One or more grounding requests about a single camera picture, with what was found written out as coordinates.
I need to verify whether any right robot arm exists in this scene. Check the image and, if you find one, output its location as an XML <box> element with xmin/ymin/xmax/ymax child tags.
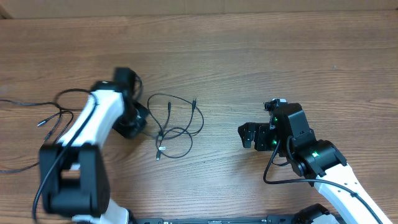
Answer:
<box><xmin>238</xmin><ymin>99</ymin><xmax>390</xmax><ymax>223</ymax></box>

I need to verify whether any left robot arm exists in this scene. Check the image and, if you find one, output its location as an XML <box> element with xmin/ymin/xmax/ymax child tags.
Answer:
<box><xmin>32</xmin><ymin>67</ymin><xmax>149</xmax><ymax>223</ymax></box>

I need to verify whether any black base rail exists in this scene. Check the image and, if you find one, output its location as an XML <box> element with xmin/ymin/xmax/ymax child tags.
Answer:
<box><xmin>129</xmin><ymin>203</ymin><xmax>346</xmax><ymax>224</ymax></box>

